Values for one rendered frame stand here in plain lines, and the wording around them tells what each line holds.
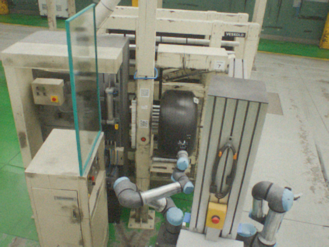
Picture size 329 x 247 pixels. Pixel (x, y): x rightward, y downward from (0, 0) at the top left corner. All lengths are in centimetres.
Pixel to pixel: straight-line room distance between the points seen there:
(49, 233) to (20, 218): 124
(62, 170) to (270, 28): 1041
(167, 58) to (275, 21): 929
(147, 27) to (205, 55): 61
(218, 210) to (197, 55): 151
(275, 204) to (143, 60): 139
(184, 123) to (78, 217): 104
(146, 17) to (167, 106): 70
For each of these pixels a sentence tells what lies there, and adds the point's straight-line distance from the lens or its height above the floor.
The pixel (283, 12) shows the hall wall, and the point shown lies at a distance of 1175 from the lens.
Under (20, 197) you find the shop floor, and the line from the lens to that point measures 394.
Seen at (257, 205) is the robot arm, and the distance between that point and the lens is 213.
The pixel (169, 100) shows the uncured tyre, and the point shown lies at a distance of 252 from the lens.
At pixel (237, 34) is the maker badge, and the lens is 301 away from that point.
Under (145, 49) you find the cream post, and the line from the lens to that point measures 241.
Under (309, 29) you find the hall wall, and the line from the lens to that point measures 1201.
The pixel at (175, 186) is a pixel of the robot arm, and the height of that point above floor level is 121.
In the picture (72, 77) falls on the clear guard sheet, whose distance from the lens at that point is 170.
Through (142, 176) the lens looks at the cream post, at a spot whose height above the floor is 64.
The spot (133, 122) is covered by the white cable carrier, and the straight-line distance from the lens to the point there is 268.
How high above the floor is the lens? 254
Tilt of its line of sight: 29 degrees down
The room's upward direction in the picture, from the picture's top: 4 degrees clockwise
